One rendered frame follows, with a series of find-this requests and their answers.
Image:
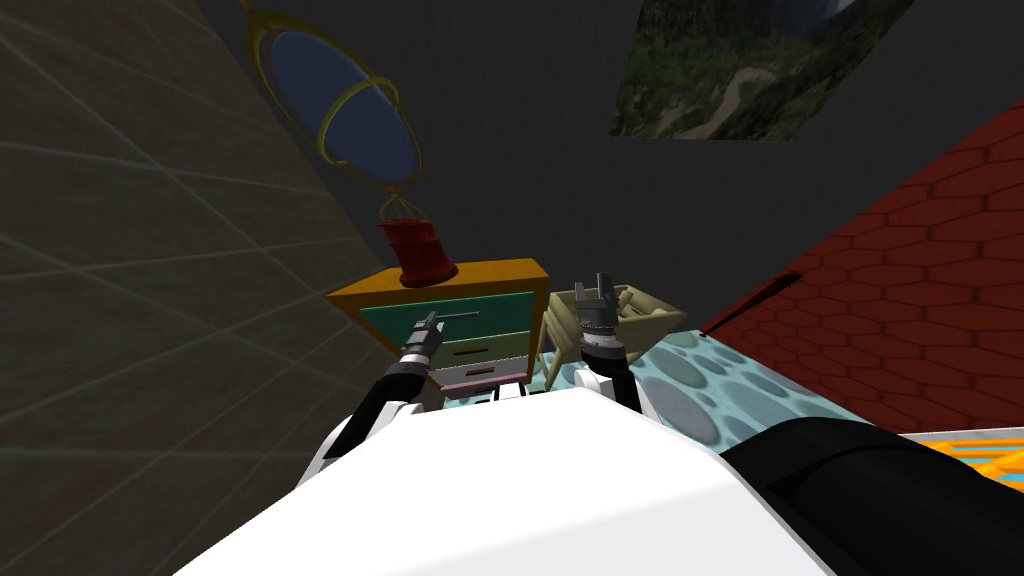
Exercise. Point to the pink drawer front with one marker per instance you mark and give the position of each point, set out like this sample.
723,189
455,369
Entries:
480,389

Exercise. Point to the landscape picture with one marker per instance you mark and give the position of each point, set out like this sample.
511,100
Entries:
736,72

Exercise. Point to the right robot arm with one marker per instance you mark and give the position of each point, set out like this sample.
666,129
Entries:
864,496

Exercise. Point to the oval mirror with gold frame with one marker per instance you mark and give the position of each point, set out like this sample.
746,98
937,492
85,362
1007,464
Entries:
352,112

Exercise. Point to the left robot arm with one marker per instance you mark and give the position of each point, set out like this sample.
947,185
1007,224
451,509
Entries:
384,404

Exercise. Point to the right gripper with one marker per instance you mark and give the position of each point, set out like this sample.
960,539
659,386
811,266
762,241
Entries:
596,310

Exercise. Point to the teal drawer front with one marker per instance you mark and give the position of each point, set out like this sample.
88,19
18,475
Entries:
504,312

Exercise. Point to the pale green drawer front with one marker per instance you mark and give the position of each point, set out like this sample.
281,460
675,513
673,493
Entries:
512,346

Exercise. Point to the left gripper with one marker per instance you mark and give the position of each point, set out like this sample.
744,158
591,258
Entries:
429,326

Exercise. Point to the white drawer front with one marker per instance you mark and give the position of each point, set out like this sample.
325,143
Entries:
512,368

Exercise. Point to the orange chest of drawers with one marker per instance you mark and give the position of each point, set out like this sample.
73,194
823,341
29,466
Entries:
512,274

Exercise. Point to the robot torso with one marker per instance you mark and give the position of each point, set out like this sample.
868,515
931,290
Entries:
512,488

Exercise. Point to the beige wooden chair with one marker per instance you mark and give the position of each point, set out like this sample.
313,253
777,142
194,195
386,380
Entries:
652,320

